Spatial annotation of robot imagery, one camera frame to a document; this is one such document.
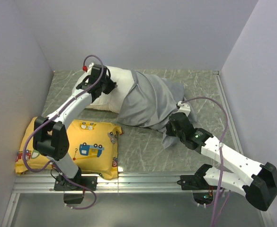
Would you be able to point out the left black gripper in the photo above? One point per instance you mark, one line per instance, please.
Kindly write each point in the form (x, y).
(111, 85)

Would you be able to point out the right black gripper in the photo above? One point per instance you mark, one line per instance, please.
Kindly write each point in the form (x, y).
(169, 131)

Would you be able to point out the white pillow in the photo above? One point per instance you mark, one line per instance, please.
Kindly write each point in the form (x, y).
(112, 94)

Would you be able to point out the grey pillowcase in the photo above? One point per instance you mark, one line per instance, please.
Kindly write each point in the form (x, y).
(150, 102)

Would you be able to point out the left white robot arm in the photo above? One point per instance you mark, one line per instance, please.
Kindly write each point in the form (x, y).
(50, 134)

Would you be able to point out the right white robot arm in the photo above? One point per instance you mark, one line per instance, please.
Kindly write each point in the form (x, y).
(255, 181)

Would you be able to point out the yellow cartoon print pillow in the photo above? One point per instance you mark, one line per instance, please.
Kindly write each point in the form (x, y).
(93, 148)

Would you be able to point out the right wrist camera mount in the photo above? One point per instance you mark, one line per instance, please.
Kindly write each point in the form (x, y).
(183, 108)

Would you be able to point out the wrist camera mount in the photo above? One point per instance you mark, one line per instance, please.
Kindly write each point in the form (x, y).
(183, 108)
(88, 68)

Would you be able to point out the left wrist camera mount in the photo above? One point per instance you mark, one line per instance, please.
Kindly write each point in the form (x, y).
(88, 68)

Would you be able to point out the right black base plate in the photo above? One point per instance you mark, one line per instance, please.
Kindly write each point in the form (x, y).
(193, 182)

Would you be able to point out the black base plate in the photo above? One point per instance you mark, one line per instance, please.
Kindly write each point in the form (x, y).
(61, 184)
(193, 182)

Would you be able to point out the aluminium mounting rail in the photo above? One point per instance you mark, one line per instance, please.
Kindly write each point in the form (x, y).
(146, 191)

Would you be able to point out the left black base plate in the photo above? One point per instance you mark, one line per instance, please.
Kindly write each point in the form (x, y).
(61, 184)

